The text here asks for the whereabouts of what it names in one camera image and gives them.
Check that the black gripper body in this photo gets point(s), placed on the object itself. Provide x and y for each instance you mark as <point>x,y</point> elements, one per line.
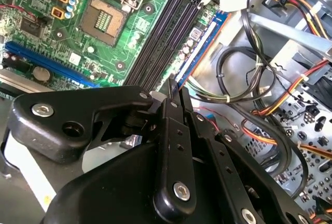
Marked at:
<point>116,190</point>

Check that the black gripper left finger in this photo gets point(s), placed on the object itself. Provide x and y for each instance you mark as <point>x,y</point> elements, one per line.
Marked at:
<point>77,110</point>

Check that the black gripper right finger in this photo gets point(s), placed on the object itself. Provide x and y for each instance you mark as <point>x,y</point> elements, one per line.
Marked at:
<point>233,182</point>

